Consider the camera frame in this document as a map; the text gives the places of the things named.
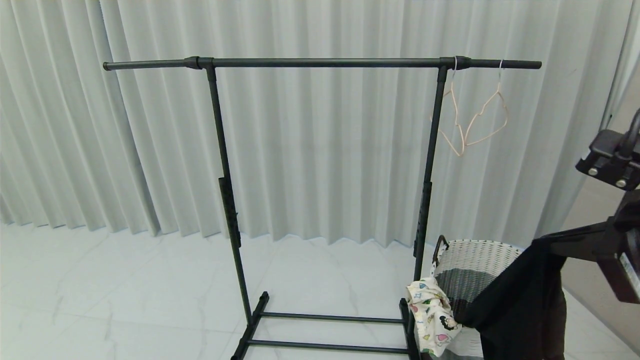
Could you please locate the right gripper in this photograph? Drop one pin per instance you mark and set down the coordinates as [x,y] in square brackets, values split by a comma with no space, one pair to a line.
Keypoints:
[617,235]

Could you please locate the black garment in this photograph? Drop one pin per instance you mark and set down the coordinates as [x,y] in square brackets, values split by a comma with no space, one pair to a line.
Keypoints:
[520,310]

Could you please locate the pink clothes hanger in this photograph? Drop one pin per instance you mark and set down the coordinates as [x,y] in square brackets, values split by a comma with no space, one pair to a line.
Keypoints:
[487,135]
[456,114]

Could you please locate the white laundry basket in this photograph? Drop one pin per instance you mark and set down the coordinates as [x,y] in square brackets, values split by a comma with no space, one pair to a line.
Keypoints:
[475,260]

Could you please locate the black clothes rack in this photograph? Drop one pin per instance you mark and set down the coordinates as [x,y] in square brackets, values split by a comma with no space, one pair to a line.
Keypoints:
[325,62]

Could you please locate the cream printed garment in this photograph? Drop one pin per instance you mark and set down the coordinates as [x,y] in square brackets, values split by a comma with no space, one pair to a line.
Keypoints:
[432,320]

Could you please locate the white curtain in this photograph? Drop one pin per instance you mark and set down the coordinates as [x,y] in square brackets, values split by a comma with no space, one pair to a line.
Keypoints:
[325,150]

